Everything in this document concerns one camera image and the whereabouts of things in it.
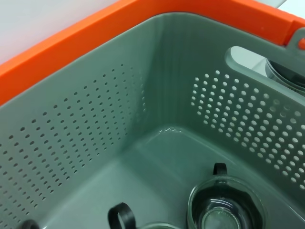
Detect glass teacup black sleeve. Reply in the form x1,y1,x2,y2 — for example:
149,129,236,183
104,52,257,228
108,202,178,229
187,163,269,229
18,219,40,229

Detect grey perforated storage bin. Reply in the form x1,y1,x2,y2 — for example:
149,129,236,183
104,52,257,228
0,13,305,229

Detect glass teapot black handle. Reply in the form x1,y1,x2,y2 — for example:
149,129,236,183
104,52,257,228
265,58,305,90

